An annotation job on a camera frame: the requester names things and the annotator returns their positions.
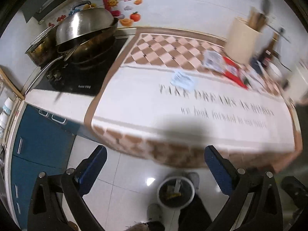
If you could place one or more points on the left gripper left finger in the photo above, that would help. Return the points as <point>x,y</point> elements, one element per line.
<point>45,211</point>

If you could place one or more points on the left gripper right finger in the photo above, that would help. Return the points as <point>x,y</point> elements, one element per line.
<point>264,212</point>

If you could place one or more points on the large red snack bag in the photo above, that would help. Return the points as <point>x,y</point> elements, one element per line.
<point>223,65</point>

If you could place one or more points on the blue kitchen cabinet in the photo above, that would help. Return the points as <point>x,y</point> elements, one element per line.
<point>43,143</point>

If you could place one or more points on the white round trash bin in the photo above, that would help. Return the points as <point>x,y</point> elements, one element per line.
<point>175,192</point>

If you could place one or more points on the white ceramic bowl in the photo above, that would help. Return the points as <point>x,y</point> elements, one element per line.
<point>273,72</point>

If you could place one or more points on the black induction cooktop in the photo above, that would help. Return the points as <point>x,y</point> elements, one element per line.
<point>85,78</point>

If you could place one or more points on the dark brown sauce bottle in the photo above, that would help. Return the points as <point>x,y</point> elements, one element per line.
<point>267,52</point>

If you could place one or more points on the checkered white pink tablecloth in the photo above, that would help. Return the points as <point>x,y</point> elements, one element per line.
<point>139,113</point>

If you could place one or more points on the white blue paper sachet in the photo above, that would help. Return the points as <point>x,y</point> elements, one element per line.
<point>182,80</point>

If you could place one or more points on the beige utensil holder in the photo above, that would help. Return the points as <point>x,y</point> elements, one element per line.
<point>241,41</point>

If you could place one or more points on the steel wok with lid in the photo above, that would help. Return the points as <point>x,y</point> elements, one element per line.
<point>84,24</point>

